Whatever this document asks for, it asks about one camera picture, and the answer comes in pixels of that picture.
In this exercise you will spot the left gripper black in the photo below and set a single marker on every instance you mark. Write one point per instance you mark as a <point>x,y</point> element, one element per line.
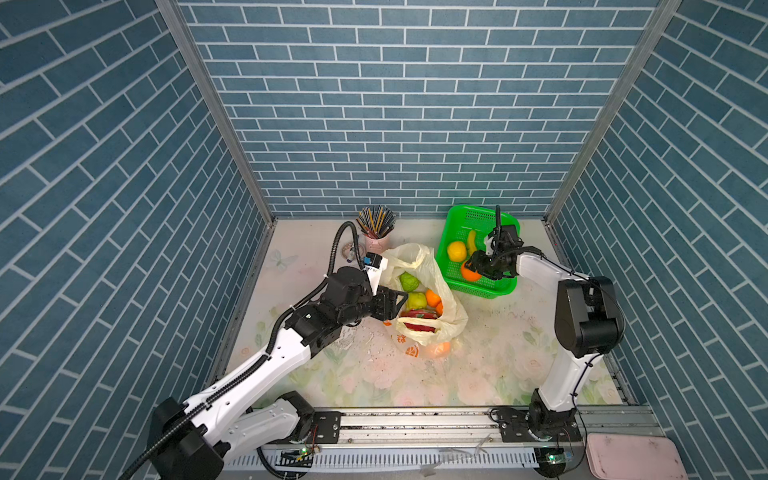
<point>387,297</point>

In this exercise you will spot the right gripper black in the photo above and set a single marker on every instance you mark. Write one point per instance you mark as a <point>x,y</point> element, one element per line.
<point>476,263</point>

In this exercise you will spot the orange fruit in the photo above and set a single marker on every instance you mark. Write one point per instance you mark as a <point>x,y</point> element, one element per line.
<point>469,275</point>
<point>432,299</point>

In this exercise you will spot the yellow printed plastic bag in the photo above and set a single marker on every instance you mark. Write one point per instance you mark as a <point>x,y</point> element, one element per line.
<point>420,261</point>

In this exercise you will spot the yellow apple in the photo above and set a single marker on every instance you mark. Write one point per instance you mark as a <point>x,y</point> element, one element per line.
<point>457,251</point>

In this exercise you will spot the green pear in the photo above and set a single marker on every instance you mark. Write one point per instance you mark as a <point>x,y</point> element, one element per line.
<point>416,301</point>

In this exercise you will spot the red dragon fruit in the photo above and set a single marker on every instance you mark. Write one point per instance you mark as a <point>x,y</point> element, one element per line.
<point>419,320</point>

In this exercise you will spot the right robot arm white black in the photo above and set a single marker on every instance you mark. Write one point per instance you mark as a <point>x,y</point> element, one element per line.
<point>588,323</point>

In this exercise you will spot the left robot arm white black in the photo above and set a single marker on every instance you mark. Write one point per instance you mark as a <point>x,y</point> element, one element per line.
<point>258,378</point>

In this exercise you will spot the dark green wrinkled fruit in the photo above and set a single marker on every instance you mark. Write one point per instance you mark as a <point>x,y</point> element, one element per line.
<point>409,282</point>

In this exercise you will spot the yellow banana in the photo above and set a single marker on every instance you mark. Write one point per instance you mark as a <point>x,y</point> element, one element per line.
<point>471,242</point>

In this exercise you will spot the pink pencil cup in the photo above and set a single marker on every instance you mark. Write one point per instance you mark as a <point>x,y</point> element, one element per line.
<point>377,245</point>

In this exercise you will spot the bundle of coloured pencils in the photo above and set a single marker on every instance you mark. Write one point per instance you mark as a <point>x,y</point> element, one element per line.
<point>376,222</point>

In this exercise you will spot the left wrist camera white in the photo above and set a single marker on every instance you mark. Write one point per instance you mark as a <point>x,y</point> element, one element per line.
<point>374,266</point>

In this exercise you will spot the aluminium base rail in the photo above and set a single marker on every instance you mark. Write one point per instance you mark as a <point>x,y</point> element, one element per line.
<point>428,439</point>

